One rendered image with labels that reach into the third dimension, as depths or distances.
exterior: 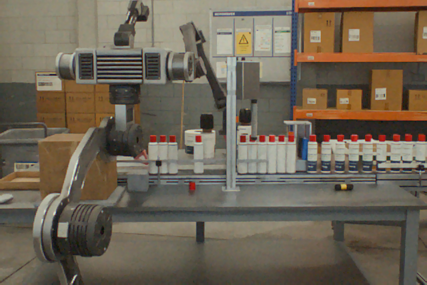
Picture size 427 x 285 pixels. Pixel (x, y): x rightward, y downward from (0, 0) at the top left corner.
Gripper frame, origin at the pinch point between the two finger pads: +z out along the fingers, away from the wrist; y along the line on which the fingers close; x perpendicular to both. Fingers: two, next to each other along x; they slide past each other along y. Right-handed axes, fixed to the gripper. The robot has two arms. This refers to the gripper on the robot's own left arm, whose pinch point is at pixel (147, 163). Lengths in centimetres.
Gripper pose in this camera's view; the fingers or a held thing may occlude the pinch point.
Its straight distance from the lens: 267.1
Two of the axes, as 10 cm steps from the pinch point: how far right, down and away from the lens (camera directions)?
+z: 6.2, 7.8, 1.2
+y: -0.4, -1.2, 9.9
